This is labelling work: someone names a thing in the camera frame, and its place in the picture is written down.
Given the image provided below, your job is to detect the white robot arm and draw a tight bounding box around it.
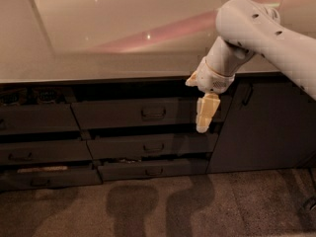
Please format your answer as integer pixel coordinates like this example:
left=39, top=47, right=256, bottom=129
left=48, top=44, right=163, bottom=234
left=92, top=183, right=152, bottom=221
left=186, top=0, right=316, bottom=133

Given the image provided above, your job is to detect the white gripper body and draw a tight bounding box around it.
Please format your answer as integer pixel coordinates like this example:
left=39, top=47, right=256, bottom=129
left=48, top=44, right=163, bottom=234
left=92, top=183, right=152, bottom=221
left=195, top=57, right=235, bottom=94

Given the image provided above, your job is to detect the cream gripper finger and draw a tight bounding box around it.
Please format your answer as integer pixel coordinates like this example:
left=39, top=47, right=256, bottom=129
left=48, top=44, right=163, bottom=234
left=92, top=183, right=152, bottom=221
left=196, top=93, right=220, bottom=133
left=186, top=72, right=198, bottom=87

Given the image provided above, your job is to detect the grey cabinet door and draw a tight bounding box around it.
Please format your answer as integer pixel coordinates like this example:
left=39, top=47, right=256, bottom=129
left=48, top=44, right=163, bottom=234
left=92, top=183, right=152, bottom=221
left=209, top=76, right=316, bottom=173

